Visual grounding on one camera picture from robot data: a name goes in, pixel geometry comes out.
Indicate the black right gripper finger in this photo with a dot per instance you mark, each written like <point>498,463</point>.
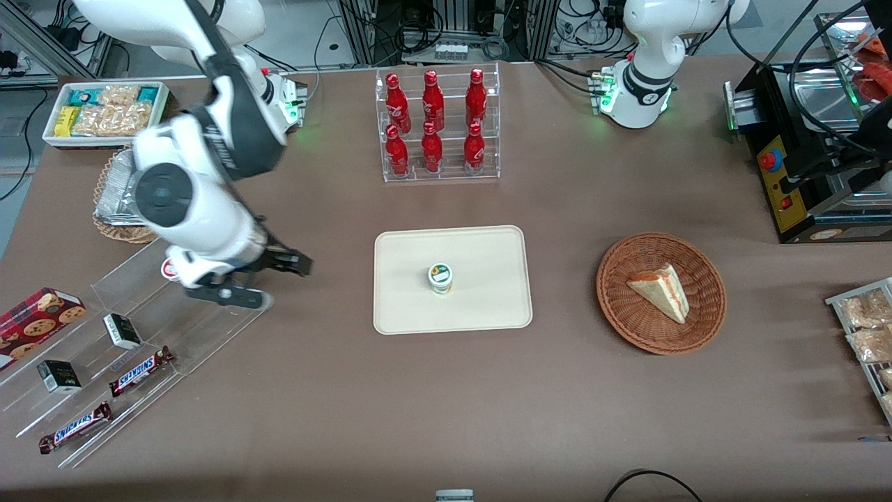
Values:
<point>291,255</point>
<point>300,268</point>

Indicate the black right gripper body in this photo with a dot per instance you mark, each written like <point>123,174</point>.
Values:
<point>276,259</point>

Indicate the green label gum bottle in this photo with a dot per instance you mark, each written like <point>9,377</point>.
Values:
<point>440,279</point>

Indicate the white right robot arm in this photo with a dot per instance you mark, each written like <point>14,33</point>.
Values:
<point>209,216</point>

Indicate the red gum bottle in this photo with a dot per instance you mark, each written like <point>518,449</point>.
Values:
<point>169,268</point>

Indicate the cream plastic tray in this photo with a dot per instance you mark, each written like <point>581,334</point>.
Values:
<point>488,293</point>

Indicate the clear acrylic stepped shelf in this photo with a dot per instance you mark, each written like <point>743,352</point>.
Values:
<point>174,335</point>

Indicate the red cola bottle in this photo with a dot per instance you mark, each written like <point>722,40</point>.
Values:
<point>397,104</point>
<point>476,97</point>
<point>432,150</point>
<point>433,101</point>
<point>397,153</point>
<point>474,150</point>

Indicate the foil container in basket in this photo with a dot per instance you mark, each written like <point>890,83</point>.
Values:
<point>118,233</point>

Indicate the small black box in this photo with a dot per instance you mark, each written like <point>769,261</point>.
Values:
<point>59,376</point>
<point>122,331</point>

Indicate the aluminium foil container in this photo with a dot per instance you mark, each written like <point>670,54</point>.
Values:
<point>115,192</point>

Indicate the brown Snickers bar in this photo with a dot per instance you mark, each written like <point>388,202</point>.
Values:
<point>75,428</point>
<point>139,371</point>

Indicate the clear acrylic bottle rack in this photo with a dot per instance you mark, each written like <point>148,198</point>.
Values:
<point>446,178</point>

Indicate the teal snack packet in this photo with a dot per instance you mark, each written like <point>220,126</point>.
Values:
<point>83,95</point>
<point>149,93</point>

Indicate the clear bag of nut bars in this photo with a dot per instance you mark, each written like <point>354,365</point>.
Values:
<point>111,115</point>

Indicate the red plaid cookie box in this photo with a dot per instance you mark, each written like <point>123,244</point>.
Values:
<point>35,324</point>

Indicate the yellow snack packet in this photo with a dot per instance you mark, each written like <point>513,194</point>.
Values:
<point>66,120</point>

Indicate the white snack bin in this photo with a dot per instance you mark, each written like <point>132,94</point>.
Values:
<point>52,136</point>

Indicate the white power strip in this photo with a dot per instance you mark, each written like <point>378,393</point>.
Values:
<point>451,51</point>

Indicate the grey box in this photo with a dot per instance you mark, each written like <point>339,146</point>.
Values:
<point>454,496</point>

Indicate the round brown wicker basket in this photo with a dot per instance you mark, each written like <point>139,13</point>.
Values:
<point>627,321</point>

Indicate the wrapped triangle sandwich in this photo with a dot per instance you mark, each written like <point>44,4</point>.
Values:
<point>662,293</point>

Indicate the clear bag of puffed snacks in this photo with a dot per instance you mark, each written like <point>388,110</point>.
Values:
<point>886,378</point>
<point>888,403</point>
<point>867,310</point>
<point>872,345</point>

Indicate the blue strip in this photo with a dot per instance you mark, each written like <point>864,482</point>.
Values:
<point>874,438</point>

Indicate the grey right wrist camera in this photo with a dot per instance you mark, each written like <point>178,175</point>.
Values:
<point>230,297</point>

